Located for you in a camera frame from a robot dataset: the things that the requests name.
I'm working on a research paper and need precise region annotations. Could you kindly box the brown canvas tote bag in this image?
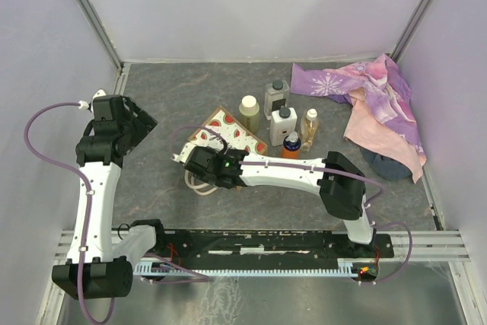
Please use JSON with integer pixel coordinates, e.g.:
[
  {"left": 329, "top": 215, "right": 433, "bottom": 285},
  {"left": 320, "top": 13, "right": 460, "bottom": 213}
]
[{"left": 184, "top": 106, "right": 268, "bottom": 196}]

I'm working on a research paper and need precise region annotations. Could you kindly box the cream lid green jar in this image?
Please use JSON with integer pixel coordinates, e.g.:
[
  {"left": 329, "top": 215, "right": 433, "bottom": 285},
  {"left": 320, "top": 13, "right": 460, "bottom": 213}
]
[{"left": 239, "top": 95, "right": 260, "bottom": 133}]

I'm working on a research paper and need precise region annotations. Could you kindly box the white square bottle grey cap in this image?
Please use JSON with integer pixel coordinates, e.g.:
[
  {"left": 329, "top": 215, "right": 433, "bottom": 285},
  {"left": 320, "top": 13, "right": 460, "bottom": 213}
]
[{"left": 269, "top": 107, "right": 298, "bottom": 146}]

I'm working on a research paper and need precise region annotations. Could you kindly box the clear bottle dark cap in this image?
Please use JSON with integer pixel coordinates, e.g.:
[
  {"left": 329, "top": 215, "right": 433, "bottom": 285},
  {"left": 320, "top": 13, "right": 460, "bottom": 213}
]
[{"left": 264, "top": 79, "right": 290, "bottom": 120}]

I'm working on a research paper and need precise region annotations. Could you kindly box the amber bottle white cap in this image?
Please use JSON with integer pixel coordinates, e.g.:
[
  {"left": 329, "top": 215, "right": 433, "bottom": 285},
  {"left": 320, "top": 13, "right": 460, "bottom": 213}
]
[{"left": 299, "top": 108, "right": 319, "bottom": 151}]

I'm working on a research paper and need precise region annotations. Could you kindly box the purple pink patterned cloth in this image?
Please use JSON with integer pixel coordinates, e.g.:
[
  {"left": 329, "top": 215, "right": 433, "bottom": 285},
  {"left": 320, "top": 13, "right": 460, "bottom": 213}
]
[{"left": 291, "top": 54, "right": 427, "bottom": 183}]

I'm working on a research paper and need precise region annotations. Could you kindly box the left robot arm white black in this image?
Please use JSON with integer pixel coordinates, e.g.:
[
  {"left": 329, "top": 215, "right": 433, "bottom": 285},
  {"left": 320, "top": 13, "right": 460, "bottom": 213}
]
[{"left": 52, "top": 94, "right": 168, "bottom": 299}]

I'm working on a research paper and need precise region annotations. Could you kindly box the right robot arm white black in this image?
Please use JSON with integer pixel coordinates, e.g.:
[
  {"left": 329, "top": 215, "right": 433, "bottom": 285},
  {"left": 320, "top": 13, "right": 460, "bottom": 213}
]
[{"left": 173, "top": 143, "right": 376, "bottom": 257}]

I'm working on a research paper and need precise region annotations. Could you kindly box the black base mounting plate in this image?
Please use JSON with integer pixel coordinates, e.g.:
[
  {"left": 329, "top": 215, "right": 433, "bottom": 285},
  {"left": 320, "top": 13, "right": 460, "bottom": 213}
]
[{"left": 151, "top": 229, "right": 394, "bottom": 269}]

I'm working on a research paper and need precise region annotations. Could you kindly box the dark blue object under cloth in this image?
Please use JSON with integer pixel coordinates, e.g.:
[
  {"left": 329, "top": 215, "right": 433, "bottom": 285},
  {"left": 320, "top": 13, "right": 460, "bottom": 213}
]
[{"left": 359, "top": 147, "right": 412, "bottom": 181}]

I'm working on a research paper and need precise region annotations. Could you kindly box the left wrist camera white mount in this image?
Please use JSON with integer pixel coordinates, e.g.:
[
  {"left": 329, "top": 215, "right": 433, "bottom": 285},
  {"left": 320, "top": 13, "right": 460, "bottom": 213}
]
[{"left": 78, "top": 89, "right": 107, "bottom": 111}]

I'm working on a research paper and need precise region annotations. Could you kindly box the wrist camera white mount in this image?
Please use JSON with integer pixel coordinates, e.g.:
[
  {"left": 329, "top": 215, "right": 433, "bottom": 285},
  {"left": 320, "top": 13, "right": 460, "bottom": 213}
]
[
  {"left": 171, "top": 142, "right": 204, "bottom": 165},
  {"left": 78, "top": 89, "right": 107, "bottom": 111}
]

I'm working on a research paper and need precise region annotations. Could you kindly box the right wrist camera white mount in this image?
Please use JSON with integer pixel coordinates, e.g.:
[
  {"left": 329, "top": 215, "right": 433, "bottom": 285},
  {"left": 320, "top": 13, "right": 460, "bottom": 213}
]
[{"left": 171, "top": 142, "right": 204, "bottom": 165}]

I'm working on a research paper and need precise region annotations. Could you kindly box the light blue slotted cable duct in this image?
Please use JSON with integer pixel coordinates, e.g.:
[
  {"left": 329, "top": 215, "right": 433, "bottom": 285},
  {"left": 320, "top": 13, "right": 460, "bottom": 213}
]
[{"left": 133, "top": 259, "right": 371, "bottom": 279}]

